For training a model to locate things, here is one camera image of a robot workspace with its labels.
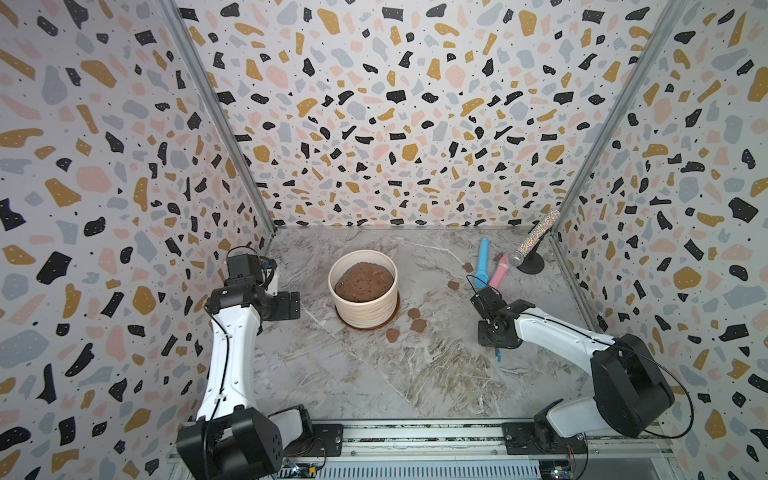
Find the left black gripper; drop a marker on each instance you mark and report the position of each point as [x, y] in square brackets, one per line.
[281, 310]

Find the glitter silver microphone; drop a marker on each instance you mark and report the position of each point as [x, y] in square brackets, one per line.
[518, 256]

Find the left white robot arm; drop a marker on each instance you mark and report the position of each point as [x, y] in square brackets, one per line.
[231, 438]

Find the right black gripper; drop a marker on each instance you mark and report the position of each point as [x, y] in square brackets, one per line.
[482, 342]

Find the cream ceramic pot with soil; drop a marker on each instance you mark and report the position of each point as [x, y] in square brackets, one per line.
[364, 286]

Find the black microphone stand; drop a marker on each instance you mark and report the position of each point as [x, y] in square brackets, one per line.
[532, 263]

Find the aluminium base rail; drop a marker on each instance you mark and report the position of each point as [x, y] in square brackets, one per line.
[472, 449]

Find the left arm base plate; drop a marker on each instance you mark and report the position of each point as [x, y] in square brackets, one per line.
[318, 438]

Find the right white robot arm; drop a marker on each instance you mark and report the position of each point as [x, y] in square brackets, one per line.
[630, 390]

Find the blue toy microphone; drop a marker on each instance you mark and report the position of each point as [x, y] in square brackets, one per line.
[481, 275]

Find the pink toy microphone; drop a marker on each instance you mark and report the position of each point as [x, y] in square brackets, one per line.
[500, 272]

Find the terracotta saucer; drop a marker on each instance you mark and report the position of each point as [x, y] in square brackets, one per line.
[372, 327]

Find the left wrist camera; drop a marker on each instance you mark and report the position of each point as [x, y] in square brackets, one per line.
[251, 269]

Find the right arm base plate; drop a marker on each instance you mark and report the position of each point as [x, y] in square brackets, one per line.
[535, 438]

